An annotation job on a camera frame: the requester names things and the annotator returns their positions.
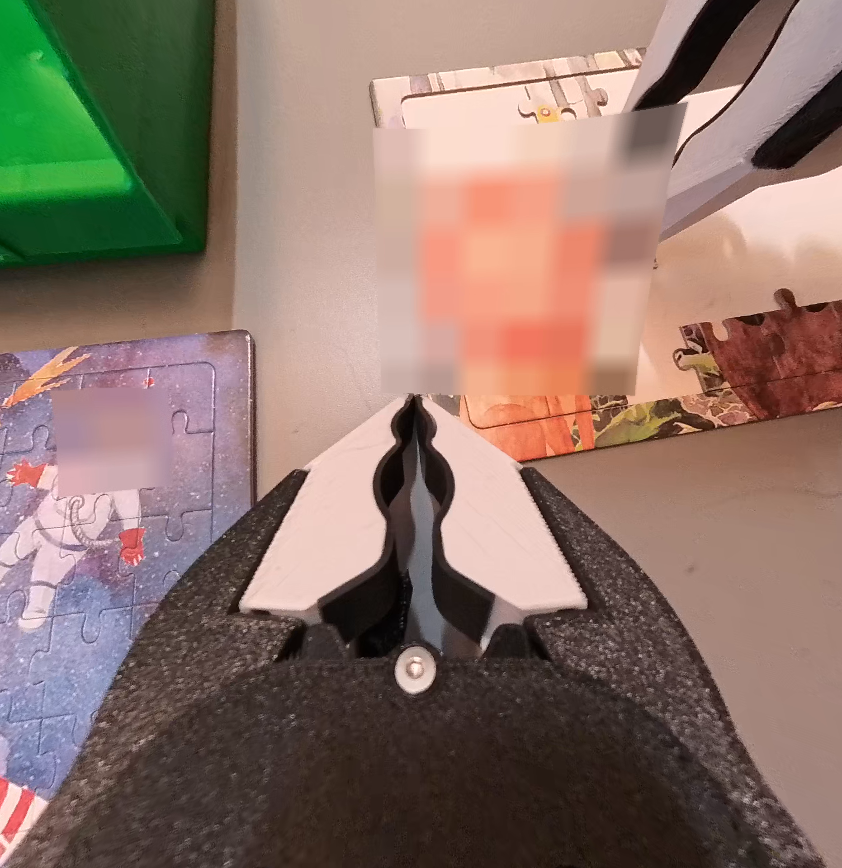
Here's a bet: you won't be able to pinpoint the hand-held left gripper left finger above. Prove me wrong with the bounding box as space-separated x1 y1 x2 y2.
238 395 416 644

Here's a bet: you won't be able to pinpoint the lion jigsaw puzzle board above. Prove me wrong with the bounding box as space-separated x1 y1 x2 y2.
369 47 842 472

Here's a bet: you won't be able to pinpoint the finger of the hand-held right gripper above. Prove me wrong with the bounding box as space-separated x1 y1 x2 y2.
665 0 842 238
624 0 799 113

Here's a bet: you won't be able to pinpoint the grey puzzle piece yellow dot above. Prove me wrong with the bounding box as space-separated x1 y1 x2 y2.
518 76 608 126

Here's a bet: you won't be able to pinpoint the green plastic bin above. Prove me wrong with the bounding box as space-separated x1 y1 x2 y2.
0 0 215 267

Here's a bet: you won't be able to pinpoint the astronaut jigsaw puzzle board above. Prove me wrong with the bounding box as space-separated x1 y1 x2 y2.
0 330 255 849

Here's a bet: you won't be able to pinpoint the assembled brown trunk puzzle pieces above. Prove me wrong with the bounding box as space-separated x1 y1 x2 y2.
672 278 842 421

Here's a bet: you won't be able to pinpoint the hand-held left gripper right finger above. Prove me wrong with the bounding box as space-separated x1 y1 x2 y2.
417 395 588 642

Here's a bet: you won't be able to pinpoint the assembled lion puzzle pieces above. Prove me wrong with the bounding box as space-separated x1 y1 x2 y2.
462 393 598 452

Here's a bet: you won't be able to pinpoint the grey desk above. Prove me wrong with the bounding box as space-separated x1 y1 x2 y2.
214 0 842 842

